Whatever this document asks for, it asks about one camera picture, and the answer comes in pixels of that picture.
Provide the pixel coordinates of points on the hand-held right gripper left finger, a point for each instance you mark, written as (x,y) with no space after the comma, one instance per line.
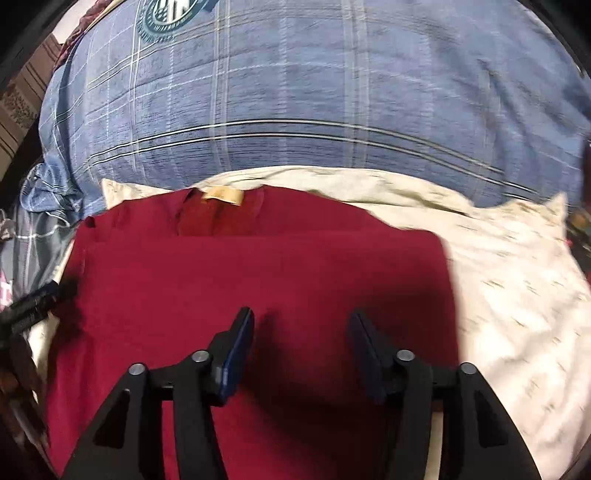
(235,355)

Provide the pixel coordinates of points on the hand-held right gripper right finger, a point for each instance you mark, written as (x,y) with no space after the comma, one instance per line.
(367,355)

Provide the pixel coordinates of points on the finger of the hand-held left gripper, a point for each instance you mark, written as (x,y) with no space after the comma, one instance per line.
(44,300)

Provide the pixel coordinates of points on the dark red shirt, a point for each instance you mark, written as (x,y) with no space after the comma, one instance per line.
(231,267)

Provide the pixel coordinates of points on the grey printed blanket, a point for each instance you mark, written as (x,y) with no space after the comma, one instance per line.
(32,249)

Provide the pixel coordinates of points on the cream leaf print pillow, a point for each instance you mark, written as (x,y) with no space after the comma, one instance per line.
(508,300)

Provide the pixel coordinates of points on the maroon cloth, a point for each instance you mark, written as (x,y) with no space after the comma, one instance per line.
(74,44)

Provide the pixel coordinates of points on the blue striped pillow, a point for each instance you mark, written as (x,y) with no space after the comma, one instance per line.
(300,92)

